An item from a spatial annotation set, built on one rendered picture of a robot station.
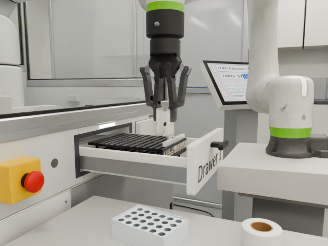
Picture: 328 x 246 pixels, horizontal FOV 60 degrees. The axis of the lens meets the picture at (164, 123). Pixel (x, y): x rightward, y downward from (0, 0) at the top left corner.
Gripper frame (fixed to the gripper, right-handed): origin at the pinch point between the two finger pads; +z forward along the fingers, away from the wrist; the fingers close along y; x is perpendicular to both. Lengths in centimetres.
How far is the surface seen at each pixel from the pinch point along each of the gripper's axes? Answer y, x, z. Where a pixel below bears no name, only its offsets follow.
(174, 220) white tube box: -9.0, 16.8, 16.7
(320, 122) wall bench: -65, -298, 32
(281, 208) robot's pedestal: -28.1, -24.1, 27.8
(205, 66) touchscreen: 14, -90, -20
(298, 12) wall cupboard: -37, -333, -99
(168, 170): -4.2, 7.7, 9.9
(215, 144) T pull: -12.2, -3.7, 5.3
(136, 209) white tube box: 0.0, 15.0, 16.7
